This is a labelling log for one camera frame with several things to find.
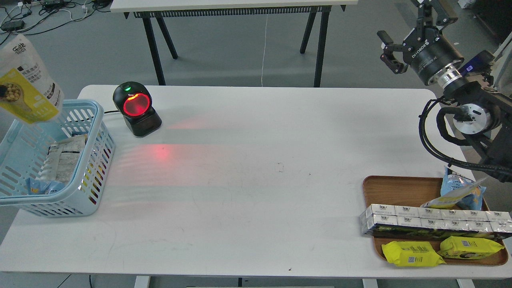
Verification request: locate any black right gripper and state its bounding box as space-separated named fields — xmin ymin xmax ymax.
xmin=377 ymin=0 xmax=464 ymax=86

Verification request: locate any yellow white nut snack pouch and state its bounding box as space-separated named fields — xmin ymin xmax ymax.
xmin=0 ymin=35 xmax=65 ymax=124

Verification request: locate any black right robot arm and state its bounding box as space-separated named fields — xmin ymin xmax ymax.
xmin=377 ymin=0 xmax=512 ymax=182

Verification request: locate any yellow snack bag on tray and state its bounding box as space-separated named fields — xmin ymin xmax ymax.
xmin=420 ymin=181 xmax=487 ymax=209

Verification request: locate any silver boxed snack pack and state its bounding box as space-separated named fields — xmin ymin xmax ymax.
xmin=358 ymin=204 xmax=512 ymax=240

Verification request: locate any white snack bag in basket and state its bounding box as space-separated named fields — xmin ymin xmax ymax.
xmin=36 ymin=134 xmax=88 ymax=184

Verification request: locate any light blue plastic basket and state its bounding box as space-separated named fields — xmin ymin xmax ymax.
xmin=0 ymin=100 xmax=116 ymax=218

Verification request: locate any blue snack bag in basket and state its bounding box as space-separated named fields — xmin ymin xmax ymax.
xmin=24 ymin=178 xmax=66 ymax=196

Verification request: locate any yellow packet right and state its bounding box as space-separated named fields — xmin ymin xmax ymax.
xmin=437 ymin=236 xmax=505 ymax=260

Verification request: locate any yellow packet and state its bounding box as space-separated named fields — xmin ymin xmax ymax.
xmin=382 ymin=241 xmax=446 ymax=267
xmin=437 ymin=236 xmax=505 ymax=260

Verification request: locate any yellow packet left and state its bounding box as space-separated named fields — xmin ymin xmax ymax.
xmin=382 ymin=241 xmax=446 ymax=267

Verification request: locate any background table with black legs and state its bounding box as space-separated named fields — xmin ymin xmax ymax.
xmin=110 ymin=0 xmax=358 ymax=88

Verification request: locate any black barcode scanner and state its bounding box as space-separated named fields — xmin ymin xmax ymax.
xmin=113 ymin=81 xmax=162 ymax=138

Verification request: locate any white hanging cord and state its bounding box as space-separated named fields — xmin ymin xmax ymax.
xmin=261 ymin=14 xmax=268 ymax=87

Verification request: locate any floor cables and power strip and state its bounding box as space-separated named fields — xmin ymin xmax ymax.
xmin=0 ymin=0 xmax=112 ymax=44

